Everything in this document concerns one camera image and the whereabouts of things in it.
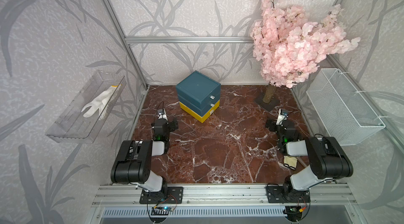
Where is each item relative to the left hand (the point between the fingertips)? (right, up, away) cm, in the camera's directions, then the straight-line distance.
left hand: (166, 117), depth 94 cm
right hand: (+67, +1, +1) cm, 67 cm away
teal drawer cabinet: (+20, +15, -7) cm, 26 cm away
